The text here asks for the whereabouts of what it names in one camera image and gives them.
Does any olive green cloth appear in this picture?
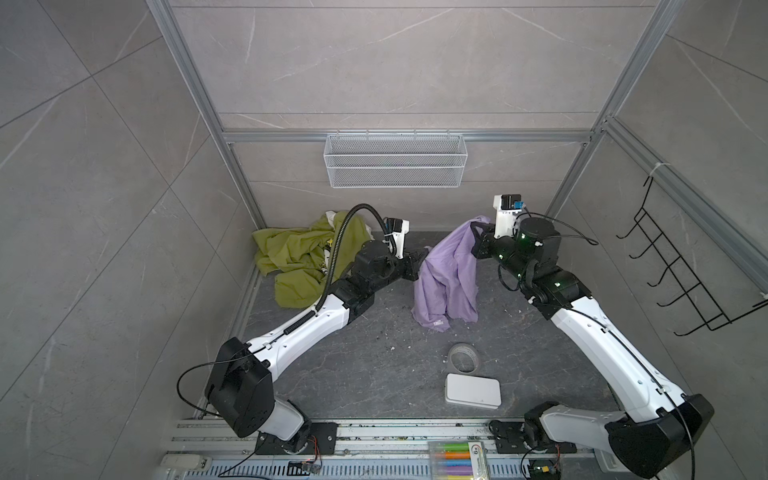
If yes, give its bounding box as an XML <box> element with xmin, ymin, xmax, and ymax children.
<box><xmin>252</xmin><ymin>211</ymin><xmax>346</xmax><ymax>309</ymax></box>

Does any white wire mesh basket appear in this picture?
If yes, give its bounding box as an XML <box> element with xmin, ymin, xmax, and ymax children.
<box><xmin>323</xmin><ymin>133</ymin><xmax>468</xmax><ymax>189</ymax></box>

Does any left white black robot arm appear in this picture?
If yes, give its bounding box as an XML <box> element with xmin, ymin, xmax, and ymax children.
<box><xmin>203</xmin><ymin>204</ymin><xmax>427</xmax><ymax>453</ymax></box>

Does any purple cloth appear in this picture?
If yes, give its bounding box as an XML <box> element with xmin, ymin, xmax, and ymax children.
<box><xmin>412</xmin><ymin>216</ymin><xmax>490</xmax><ymax>332</ymax></box>

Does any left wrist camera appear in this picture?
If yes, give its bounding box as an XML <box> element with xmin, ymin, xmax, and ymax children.
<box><xmin>384</xmin><ymin>217</ymin><xmax>410</xmax><ymax>259</ymax></box>

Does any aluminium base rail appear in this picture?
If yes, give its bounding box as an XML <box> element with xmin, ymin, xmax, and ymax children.
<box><xmin>157</xmin><ymin>418</ymin><xmax>632</xmax><ymax>479</ymax></box>

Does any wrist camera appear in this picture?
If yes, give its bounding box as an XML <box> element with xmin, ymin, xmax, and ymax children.
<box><xmin>493</xmin><ymin>194</ymin><xmax>524</xmax><ymax>238</ymax></box>
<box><xmin>384</xmin><ymin>217</ymin><xmax>410</xmax><ymax>259</ymax></box>

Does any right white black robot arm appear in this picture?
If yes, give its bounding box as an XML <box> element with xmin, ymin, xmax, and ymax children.
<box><xmin>470</xmin><ymin>212</ymin><xmax>714</xmax><ymax>479</ymax></box>

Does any clear tape roll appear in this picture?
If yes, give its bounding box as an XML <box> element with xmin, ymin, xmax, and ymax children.
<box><xmin>447</xmin><ymin>343</ymin><xmax>481</xmax><ymax>375</ymax></box>

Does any marker pen case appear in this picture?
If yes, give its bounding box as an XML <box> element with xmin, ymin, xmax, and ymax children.
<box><xmin>428</xmin><ymin>441</ymin><xmax>490</xmax><ymax>480</ymax></box>

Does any black wire hook rack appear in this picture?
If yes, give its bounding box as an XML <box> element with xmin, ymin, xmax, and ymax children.
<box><xmin>615</xmin><ymin>175</ymin><xmax>767</xmax><ymax>338</ymax></box>

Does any white rectangular box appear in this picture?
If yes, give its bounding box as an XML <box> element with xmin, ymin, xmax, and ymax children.
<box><xmin>445</xmin><ymin>373</ymin><xmax>502</xmax><ymax>409</ymax></box>

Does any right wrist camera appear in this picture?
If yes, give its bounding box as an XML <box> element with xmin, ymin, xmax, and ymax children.
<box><xmin>493</xmin><ymin>194</ymin><xmax>524</xmax><ymax>238</ymax></box>

